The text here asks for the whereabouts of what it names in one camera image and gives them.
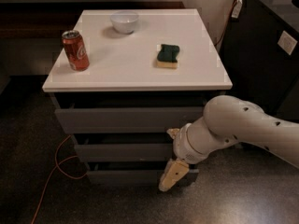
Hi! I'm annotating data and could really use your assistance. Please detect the grey drawer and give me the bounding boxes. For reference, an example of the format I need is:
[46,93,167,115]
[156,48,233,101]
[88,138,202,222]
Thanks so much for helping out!
[86,161,200,186]
[72,133,173,162]
[55,97,206,133]

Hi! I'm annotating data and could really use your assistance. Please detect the dark wooden bench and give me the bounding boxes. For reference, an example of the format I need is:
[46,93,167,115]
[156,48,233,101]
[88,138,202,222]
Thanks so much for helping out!
[0,1,185,39]

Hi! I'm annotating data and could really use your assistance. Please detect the red coke can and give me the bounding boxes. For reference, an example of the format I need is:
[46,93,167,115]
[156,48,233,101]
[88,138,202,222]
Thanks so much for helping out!
[62,30,90,71]

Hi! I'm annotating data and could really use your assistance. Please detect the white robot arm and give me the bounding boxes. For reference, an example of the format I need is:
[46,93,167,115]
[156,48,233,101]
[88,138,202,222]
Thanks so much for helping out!
[159,95,299,191]

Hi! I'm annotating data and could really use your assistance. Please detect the white bowl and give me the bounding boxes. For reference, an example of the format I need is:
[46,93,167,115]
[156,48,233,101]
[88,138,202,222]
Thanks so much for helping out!
[110,10,139,35]

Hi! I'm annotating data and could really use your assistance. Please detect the white tag on cable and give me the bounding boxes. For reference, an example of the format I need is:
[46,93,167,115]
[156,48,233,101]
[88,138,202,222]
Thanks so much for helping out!
[231,0,242,19]

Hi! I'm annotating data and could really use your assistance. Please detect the grey top drawer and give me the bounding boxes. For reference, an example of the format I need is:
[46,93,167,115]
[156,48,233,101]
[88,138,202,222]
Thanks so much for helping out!
[55,97,206,133]

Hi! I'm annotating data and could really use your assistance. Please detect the grey bottom drawer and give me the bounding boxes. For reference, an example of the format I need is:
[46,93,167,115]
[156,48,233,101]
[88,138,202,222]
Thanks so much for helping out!
[86,161,200,186]

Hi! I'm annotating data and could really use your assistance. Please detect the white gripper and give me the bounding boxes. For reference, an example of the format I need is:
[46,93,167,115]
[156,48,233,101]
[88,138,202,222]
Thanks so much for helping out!
[159,123,207,191]

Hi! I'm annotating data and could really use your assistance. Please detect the white label on cabinet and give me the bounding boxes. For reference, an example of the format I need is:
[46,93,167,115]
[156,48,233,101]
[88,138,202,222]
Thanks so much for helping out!
[278,31,298,55]

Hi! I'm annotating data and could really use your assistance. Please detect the orange cable on floor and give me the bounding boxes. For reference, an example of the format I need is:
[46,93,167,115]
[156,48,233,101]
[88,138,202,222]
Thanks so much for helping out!
[30,134,88,224]

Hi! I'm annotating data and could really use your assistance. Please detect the grey cabinet with white top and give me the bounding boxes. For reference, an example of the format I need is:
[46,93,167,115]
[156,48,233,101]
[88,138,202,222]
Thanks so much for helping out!
[41,8,234,186]

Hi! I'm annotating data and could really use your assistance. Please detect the green and yellow sponge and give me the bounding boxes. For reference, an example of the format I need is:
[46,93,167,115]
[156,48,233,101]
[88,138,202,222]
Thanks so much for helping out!
[157,44,180,69]

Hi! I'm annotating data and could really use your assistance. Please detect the black side cabinet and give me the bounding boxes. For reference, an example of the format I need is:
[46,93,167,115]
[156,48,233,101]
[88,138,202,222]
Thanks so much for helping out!
[219,0,299,123]

